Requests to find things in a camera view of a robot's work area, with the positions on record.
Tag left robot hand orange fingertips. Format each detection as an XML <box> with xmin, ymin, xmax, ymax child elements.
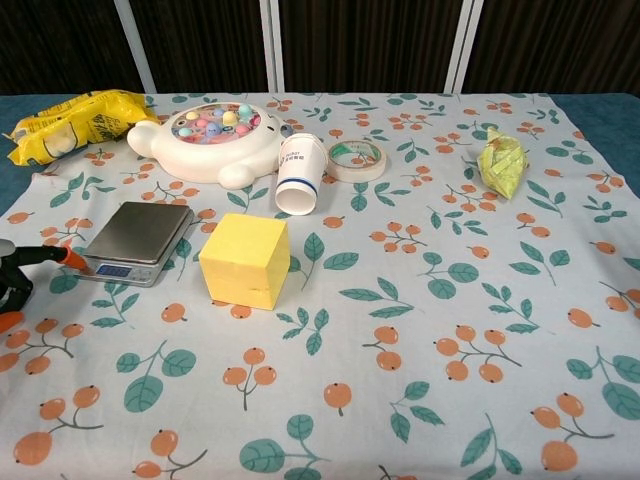
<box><xmin>0</xmin><ymin>238</ymin><xmax>95</xmax><ymax>337</ymax></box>

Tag yellow block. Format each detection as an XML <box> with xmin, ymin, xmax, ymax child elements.
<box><xmin>197</xmin><ymin>212</ymin><xmax>293</xmax><ymax>312</ymax></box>

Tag small digital scale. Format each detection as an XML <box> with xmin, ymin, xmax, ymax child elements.
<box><xmin>74</xmin><ymin>200</ymin><xmax>197</xmax><ymax>289</ymax></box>

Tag yellow snack bag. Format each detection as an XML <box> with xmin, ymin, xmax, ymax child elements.
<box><xmin>8</xmin><ymin>88</ymin><xmax>162</xmax><ymax>168</ymax></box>

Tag white fishing game toy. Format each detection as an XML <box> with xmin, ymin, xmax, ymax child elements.
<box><xmin>125</xmin><ymin>101</ymin><xmax>296</xmax><ymax>190</ymax></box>

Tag white paper cup blue print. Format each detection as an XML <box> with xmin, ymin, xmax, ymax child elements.
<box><xmin>274</xmin><ymin>132</ymin><xmax>333</xmax><ymax>218</ymax></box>

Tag beige tape roll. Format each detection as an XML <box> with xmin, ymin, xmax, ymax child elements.
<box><xmin>326</xmin><ymin>139</ymin><xmax>389</xmax><ymax>183</ymax></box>

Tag floral print tablecloth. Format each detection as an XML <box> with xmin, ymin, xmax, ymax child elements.
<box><xmin>0</xmin><ymin>91</ymin><xmax>640</xmax><ymax>480</ymax></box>

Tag black folding partition screen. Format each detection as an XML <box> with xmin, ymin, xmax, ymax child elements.
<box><xmin>0</xmin><ymin>0</ymin><xmax>640</xmax><ymax>96</ymax></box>

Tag crumpled yellow-green wrapper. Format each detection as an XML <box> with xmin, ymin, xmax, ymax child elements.
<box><xmin>475</xmin><ymin>125</ymin><xmax>531</xmax><ymax>203</ymax></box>

